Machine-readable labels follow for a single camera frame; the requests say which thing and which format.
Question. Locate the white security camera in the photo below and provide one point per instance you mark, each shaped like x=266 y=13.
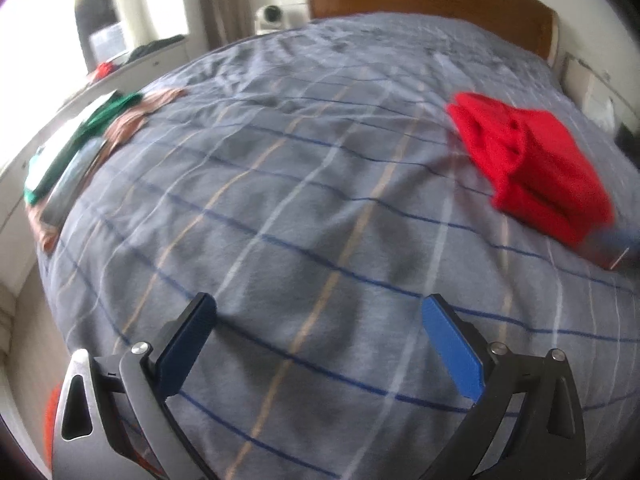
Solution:
x=270 y=16

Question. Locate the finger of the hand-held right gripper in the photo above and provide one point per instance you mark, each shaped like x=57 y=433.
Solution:
x=617 y=242

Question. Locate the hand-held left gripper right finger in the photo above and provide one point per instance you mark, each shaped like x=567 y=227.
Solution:
x=452 y=345

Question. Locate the grey folded cloth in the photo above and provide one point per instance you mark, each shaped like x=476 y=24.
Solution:
x=75 y=180

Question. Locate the white desk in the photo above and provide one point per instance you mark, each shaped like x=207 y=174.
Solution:
x=30 y=140

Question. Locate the red knit sweater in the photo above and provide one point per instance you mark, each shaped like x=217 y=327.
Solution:
x=540 y=170

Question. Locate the wooden headboard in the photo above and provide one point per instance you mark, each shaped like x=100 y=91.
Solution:
x=425 y=5

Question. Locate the small red item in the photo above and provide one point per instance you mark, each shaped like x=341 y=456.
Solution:
x=103 y=69

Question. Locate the dark cloth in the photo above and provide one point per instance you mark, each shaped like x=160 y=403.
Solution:
x=155 y=46

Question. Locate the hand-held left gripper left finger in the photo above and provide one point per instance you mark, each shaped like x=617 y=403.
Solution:
x=185 y=350

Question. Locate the beige curtain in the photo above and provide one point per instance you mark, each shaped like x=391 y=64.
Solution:
x=225 y=0

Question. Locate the brown cloth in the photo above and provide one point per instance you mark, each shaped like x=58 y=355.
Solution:
x=127 y=127

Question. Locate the green cloth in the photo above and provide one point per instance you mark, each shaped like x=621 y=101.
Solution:
x=100 y=120

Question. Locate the grey plaid blanket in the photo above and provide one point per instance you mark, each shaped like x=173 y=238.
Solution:
x=310 y=210

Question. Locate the white bedside table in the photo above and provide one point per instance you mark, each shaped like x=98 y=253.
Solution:
x=595 y=95

